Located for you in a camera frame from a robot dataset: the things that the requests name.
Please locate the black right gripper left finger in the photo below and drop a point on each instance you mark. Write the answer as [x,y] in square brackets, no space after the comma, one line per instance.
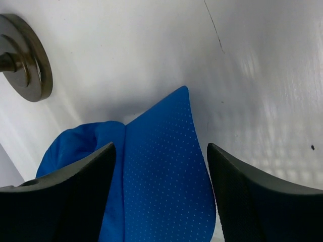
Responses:
[65,205]

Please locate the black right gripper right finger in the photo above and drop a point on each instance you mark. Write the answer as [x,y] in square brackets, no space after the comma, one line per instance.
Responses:
[256,206]

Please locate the cream mannequin head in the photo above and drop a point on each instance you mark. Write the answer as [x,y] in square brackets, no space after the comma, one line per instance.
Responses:
[24,62]

